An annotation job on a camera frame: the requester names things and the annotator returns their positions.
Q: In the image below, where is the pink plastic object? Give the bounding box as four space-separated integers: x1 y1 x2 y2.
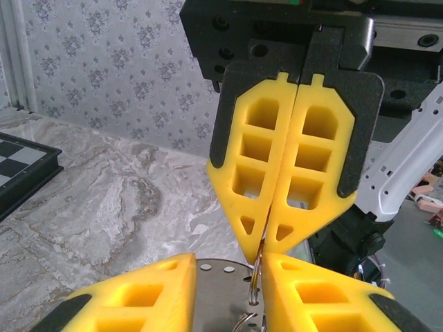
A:
412 172 443 212

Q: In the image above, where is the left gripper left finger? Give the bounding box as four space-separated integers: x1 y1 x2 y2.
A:
34 252 197 332

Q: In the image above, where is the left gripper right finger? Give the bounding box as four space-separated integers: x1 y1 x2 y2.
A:
260 252 431 332

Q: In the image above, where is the small silver ring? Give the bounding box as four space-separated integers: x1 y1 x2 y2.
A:
233 311 259 332

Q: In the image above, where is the black grey chessboard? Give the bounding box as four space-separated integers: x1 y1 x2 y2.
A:
0 133 65 222

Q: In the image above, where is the aluminium corner post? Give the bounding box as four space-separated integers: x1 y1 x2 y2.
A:
0 0 38 111

